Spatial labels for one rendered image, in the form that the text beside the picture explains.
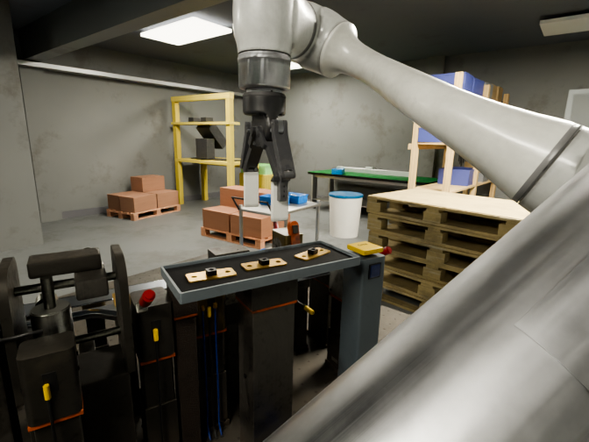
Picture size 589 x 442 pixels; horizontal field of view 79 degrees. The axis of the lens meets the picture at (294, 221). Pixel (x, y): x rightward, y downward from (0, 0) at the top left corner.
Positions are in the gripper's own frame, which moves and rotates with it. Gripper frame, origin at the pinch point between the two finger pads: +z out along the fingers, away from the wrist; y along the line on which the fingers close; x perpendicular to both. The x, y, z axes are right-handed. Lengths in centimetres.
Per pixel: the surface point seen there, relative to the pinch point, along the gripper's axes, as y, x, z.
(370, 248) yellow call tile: 0.1, -26.1, 11.4
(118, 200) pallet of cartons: 606, 15, 97
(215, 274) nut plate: -2.1, 10.1, 11.0
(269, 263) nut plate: -0.9, -0.8, 10.9
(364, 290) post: -1.3, -24.1, 20.8
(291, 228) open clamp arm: 50, -31, 19
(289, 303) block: -3.3, -4.1, 19.0
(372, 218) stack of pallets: 182, -179, 56
